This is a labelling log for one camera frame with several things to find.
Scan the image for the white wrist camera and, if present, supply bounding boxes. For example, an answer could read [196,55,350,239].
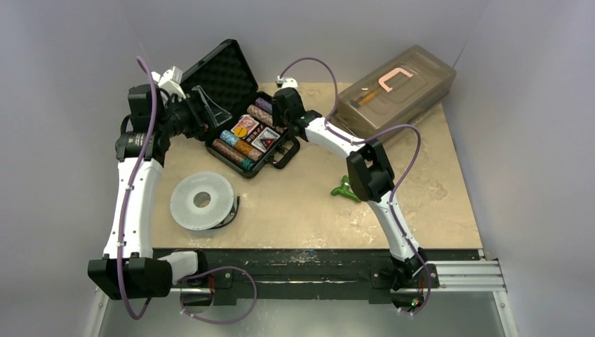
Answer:
[276,76,298,89]
[151,66,187,100]

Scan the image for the yellow big blind button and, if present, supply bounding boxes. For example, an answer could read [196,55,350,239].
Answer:
[232,126,248,138]

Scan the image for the brown green chip row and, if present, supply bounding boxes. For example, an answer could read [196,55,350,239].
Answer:
[211,139,255,171]

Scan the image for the blue orange chip row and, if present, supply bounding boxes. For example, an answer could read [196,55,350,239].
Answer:
[220,130,263,161]

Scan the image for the white perforated cable spool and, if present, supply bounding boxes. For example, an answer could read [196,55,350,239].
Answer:
[170,171,240,232]

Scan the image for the green plastic faucet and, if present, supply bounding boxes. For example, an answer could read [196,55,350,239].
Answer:
[330,176,361,203]

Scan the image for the translucent plastic storage box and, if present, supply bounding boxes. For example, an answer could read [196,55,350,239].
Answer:
[331,45,456,138]

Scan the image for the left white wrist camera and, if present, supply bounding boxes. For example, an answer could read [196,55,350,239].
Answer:
[151,66,187,100]

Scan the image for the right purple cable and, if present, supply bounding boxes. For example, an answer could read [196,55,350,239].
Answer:
[278,57,433,317]

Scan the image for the triangular all-in button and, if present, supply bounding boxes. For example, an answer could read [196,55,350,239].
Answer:
[250,127,280,153]

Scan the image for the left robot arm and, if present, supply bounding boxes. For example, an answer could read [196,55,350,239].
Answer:
[87,84,209,300]

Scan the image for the black poker set case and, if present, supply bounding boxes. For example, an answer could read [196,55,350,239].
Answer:
[181,39,300,178]

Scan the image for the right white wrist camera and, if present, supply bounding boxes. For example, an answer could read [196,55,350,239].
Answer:
[276,76,298,89]

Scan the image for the pink brown chip row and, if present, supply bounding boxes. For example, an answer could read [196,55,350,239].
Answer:
[246,105,285,133]

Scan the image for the purple green chip row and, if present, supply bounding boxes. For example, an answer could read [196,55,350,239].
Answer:
[255,98,273,114]

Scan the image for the pink c-clamp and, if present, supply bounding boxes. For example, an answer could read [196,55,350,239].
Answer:
[377,67,413,93]

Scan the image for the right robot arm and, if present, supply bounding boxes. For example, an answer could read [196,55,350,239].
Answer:
[272,88,432,290]

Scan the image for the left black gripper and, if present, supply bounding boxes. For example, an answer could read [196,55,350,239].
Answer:
[157,86,230,138]

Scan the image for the hammer inside box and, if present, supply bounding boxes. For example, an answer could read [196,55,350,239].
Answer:
[349,88,382,109]

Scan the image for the black table front rail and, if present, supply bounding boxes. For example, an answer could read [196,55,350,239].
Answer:
[171,249,481,305]

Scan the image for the red playing card deck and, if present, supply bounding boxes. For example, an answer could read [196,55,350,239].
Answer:
[231,114,260,138]

